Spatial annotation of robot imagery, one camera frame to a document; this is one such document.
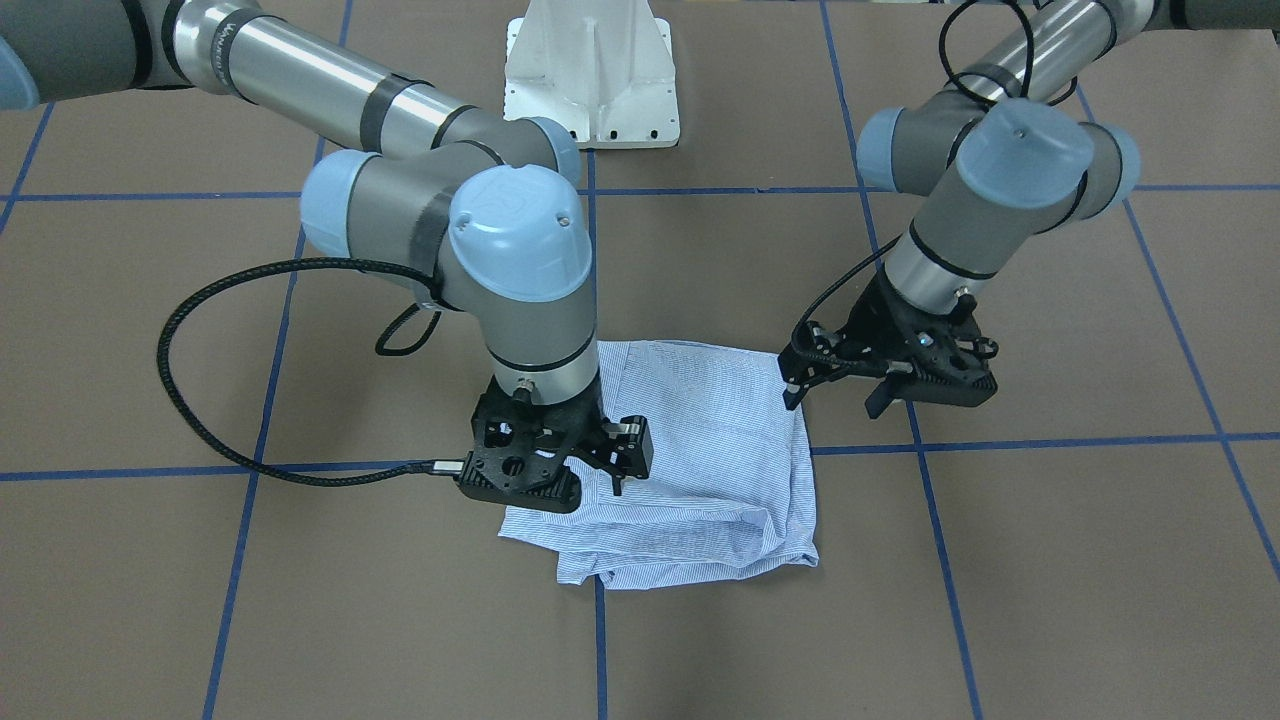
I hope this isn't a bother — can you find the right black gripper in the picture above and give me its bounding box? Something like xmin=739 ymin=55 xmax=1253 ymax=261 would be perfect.
xmin=520 ymin=382 xmax=654 ymax=497

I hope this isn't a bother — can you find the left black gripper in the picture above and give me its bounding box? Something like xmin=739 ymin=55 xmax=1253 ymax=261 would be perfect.
xmin=778 ymin=272 xmax=957 ymax=420

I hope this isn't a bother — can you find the light blue striped shirt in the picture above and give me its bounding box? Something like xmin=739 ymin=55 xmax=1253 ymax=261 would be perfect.
xmin=499 ymin=340 xmax=819 ymax=591

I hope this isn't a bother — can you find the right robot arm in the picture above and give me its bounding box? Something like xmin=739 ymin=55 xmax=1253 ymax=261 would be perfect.
xmin=1 ymin=1 xmax=654 ymax=512

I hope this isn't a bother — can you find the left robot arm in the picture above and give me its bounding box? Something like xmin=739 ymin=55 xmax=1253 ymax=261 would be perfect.
xmin=778 ymin=1 xmax=1277 ymax=418

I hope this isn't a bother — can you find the brown paper table mat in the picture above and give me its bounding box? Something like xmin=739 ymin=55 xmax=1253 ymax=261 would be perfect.
xmin=1 ymin=1 xmax=1279 ymax=719

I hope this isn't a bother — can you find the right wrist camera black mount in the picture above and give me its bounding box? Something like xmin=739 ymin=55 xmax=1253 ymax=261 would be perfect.
xmin=454 ymin=378 xmax=581 ymax=514

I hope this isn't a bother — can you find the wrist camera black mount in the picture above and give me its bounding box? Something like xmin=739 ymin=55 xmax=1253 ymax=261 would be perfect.
xmin=454 ymin=378 xmax=581 ymax=514
xmin=888 ymin=293 xmax=998 ymax=407

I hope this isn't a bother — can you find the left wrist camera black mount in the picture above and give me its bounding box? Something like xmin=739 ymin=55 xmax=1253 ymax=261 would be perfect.
xmin=888 ymin=293 xmax=998 ymax=407

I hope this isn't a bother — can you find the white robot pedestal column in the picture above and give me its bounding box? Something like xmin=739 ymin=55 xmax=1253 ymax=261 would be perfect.
xmin=503 ymin=1 xmax=682 ymax=150

